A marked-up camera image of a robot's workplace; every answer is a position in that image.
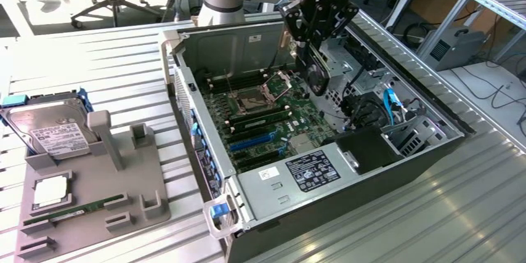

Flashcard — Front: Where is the green graphics card black cooler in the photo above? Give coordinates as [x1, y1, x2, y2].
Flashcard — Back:
[279, 28, 333, 97]

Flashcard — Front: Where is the silver socket cover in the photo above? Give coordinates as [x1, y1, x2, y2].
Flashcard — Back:
[261, 70, 295, 100]

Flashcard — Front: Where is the thin metal locking lever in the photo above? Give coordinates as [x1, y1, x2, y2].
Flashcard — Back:
[223, 68, 238, 99]

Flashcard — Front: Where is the silver perforated drive cage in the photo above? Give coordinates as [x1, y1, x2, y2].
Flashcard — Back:
[307, 25, 398, 124]

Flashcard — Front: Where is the CPU socket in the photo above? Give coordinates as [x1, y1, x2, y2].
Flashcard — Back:
[233, 89, 273, 115]

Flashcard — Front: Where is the grey computer tower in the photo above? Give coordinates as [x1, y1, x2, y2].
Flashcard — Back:
[418, 27, 489, 72]

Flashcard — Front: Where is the green Dell motherboard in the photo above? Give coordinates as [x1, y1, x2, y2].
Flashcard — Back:
[201, 68, 342, 173]

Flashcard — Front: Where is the green RAM stick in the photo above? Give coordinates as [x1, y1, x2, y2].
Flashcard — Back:
[233, 118, 282, 132]
[23, 193, 127, 227]

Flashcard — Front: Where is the silver chipset heatsink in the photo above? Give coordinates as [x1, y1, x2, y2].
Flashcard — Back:
[290, 136, 318, 153]

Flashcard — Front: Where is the black plastic air shroud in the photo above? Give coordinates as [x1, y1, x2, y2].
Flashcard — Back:
[319, 127, 406, 176]

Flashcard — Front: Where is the blue expansion slot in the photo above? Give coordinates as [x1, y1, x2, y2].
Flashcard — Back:
[229, 135, 275, 152]

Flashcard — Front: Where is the silver disk bay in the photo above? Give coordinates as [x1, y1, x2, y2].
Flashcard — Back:
[379, 115, 451, 156]

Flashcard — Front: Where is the silver power supply unit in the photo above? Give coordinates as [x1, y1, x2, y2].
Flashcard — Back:
[234, 147, 363, 224]

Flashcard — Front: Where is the black open PC case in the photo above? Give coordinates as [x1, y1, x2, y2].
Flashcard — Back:
[160, 12, 478, 263]

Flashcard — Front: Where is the blue case latch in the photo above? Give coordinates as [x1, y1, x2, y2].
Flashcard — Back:
[209, 203, 230, 219]

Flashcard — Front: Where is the hard disk blue carrier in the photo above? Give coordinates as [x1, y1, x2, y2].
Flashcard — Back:
[0, 89, 104, 161]

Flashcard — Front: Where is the grey parts rack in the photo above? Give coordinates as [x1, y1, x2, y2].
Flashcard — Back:
[15, 110, 172, 261]

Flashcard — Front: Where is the silver CPU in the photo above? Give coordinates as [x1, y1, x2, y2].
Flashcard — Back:
[32, 176, 70, 205]

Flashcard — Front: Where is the blue SATA wire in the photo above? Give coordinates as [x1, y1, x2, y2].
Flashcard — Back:
[382, 88, 401, 127]

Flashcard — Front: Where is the black power wire bundle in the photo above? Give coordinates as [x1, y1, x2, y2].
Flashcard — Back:
[341, 95, 390, 130]

